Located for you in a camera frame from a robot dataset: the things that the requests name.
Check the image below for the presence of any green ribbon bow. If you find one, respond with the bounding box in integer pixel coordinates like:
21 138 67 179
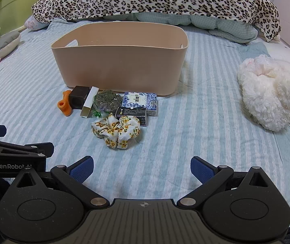
91 107 104 119

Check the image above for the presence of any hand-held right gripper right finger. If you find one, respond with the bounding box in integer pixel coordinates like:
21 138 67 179
177 156 275 208

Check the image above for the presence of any black flat box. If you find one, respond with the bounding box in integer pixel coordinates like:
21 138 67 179
115 106 148 127

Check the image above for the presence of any green checked quilt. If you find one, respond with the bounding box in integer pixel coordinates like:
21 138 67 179
104 12 259 44

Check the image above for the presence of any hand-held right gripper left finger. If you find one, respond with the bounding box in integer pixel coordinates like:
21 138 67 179
10 156 110 211

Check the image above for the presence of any grey-green mesh pouch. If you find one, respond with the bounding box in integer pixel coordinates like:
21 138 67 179
93 89 123 114

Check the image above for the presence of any white slim box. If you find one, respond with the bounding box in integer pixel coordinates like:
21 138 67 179
80 86 99 119

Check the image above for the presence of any blue white patterned box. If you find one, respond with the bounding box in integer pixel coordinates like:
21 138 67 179
122 91 158 117

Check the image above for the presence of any orange plastic toy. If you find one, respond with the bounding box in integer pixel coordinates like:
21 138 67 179
57 90 74 118

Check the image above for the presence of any green plastic storage box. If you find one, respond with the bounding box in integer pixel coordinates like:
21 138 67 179
0 0 68 32

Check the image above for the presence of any white fluffy plush toy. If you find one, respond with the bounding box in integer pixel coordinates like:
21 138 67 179
237 55 290 132

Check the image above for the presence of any blue striped bed sheet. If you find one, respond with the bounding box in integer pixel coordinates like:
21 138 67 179
0 18 290 225

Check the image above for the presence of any floral fabric scrunchie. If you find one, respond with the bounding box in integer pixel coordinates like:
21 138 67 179
91 113 141 149

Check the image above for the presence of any grey plush toy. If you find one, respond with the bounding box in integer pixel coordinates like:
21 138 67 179
0 32 22 67

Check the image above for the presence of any beige plastic storage bin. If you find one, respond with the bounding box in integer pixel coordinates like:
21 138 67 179
51 21 189 97

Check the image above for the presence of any pink floral cushion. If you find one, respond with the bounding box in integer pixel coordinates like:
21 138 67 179
24 15 49 31

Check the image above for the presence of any dark brown small box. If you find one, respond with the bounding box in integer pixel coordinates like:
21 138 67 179
68 86 91 110

